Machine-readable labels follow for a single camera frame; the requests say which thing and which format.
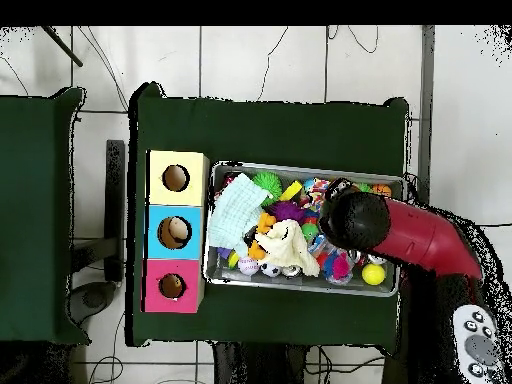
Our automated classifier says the dark green table cloth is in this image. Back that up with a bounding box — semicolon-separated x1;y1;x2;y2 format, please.
125;81;412;348

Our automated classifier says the yellow ball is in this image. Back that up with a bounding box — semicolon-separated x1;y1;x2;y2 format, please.
361;262;388;288

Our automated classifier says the wooden box with three holes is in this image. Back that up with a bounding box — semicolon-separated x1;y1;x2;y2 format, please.
141;149;212;314

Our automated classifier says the green spiky rubber ball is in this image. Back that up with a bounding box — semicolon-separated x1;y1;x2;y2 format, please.
251;171;284;208

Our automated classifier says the cream knitted cloth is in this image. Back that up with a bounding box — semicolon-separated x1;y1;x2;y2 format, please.
254;218;322;278

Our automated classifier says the dark green cloth side table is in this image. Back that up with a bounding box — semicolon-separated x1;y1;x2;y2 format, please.
0;85;92;346

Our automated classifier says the thin black floor cable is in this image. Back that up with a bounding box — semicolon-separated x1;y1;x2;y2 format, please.
256;25;290;103

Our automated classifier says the purple knobbly ball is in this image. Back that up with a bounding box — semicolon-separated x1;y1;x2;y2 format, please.
268;200;307;224

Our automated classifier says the mint green knitted cloth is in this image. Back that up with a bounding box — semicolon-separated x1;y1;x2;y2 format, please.
207;172;274;258

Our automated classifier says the shallow silver mesh bin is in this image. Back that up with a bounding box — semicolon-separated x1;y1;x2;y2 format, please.
202;160;406;298

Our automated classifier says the orange plastic block toy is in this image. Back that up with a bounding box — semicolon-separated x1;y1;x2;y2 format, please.
246;212;278;262

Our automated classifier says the black rod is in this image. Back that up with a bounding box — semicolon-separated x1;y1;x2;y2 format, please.
41;25;85;68

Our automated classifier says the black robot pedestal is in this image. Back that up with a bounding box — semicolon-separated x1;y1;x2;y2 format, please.
212;341;309;384

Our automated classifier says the colourful dotted cloth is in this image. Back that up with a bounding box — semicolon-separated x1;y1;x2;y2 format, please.
302;177;333;211

